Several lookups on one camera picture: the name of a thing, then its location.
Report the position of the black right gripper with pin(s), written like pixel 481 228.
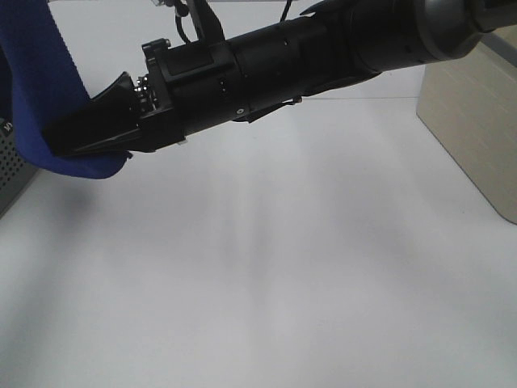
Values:
pixel 195 86

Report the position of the blue microfibre towel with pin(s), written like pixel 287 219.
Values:
pixel 41 83

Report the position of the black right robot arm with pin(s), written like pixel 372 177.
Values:
pixel 335 44

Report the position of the grey perforated plastic basket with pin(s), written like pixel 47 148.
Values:
pixel 16 172

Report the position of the beige storage bin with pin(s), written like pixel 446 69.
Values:
pixel 469 105

